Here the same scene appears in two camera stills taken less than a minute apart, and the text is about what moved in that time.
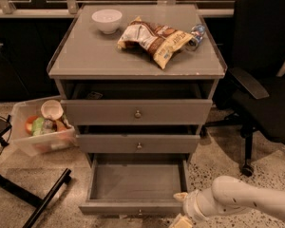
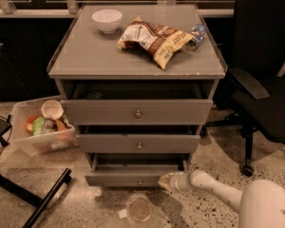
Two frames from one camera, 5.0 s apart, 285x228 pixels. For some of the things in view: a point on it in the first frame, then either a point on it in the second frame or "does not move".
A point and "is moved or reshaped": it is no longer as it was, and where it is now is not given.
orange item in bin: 28,123 does not move
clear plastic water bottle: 197,34 does not move
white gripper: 190,203 to 175,180
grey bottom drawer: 135,183 is moved or reshaped
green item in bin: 38,125 does not move
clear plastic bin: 40,125 does not move
